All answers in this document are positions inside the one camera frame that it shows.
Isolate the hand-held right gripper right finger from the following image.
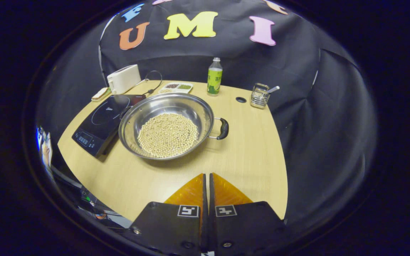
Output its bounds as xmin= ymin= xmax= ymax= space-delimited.
xmin=209 ymin=173 xmax=291 ymax=256

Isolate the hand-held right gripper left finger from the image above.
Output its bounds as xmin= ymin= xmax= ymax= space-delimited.
xmin=125 ymin=173 xmax=208 ymax=256

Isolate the black induction cooktop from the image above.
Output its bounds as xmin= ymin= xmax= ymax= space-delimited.
xmin=72 ymin=94 xmax=147 ymax=158

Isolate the stainless steel pot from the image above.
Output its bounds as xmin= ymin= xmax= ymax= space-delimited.
xmin=119 ymin=93 xmax=229 ymax=161

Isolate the pile of soybeans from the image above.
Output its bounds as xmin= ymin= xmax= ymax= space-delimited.
xmin=137 ymin=113 xmax=199 ymax=158

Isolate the black backdrop cloth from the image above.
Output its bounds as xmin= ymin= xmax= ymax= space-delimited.
xmin=36 ymin=0 xmax=378 ymax=228

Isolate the white divided dish of beans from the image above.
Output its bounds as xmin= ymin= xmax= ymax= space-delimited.
xmin=158 ymin=82 xmax=194 ymax=95

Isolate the white sandwich plate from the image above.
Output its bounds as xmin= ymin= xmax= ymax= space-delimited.
xmin=91 ymin=89 xmax=112 ymax=102

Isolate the green label drink bottle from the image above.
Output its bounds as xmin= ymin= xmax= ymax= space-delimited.
xmin=207 ymin=57 xmax=223 ymax=97

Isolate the sandwich with lettuce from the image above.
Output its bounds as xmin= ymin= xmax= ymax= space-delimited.
xmin=92 ymin=87 xmax=110 ymax=100

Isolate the white toaster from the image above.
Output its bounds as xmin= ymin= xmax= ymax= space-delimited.
xmin=107 ymin=64 xmax=142 ymax=95

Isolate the metal wire basket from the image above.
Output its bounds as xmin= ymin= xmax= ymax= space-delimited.
xmin=250 ymin=83 xmax=270 ymax=109

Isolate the black power cable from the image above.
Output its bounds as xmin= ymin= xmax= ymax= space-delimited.
xmin=142 ymin=70 xmax=163 ymax=96

